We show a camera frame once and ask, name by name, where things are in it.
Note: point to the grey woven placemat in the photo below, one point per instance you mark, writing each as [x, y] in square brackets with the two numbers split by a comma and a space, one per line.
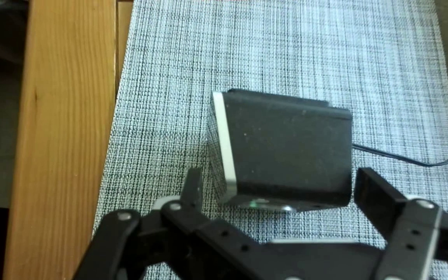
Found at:
[286, 46]

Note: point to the wooden table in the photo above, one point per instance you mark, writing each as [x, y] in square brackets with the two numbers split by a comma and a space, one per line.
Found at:
[62, 129]

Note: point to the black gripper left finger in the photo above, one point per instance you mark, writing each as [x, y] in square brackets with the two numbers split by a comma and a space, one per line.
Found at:
[130, 249]

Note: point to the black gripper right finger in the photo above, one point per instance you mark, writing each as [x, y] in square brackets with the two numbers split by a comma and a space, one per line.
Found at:
[420, 238]

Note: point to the black box object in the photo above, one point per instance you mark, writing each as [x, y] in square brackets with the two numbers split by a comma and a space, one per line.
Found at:
[291, 149]

